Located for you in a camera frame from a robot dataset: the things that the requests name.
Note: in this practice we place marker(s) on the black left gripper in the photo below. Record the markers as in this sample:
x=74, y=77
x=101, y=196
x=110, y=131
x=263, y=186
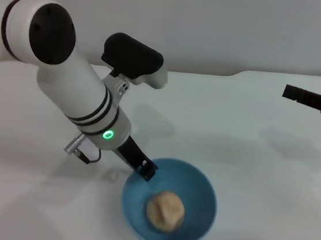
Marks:
x=132, y=153

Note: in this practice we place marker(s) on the egg yolk pastry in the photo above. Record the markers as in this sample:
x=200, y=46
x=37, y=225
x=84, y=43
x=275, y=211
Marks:
x=166, y=211

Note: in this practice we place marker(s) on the blue bowl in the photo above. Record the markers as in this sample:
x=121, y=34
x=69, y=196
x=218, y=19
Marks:
x=199, y=188

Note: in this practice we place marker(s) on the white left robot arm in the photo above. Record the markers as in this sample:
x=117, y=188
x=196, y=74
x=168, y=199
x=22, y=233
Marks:
x=53, y=64

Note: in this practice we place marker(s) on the left wrist camera housing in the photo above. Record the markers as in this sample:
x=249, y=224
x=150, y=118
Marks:
x=132, y=57

